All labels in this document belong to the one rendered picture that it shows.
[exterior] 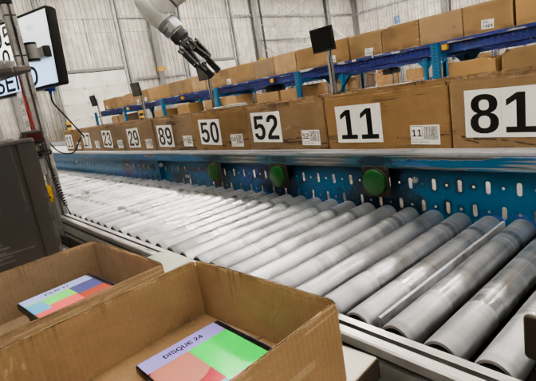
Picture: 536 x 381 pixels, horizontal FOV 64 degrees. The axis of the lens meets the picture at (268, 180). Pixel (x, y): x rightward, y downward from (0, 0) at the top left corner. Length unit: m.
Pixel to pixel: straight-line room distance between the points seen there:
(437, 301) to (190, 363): 0.37
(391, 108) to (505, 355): 0.75
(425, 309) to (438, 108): 0.58
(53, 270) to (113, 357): 0.32
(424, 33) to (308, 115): 4.98
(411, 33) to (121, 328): 6.01
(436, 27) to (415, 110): 5.08
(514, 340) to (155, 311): 0.48
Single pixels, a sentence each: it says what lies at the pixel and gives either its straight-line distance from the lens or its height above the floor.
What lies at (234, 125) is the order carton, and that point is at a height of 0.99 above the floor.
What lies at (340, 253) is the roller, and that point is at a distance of 0.91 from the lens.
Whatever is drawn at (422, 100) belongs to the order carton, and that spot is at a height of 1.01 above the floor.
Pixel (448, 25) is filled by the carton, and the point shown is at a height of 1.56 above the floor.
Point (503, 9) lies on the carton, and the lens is 5.90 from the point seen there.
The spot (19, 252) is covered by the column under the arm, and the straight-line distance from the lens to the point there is 1.03.
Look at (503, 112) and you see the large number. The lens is 1.07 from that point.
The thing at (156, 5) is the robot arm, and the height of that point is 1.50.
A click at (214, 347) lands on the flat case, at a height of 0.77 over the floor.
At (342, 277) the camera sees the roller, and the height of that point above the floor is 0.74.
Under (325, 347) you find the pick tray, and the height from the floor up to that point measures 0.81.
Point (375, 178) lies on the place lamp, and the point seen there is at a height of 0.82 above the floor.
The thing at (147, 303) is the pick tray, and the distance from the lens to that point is 0.67.
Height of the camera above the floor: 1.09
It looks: 11 degrees down
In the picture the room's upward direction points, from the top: 9 degrees counter-clockwise
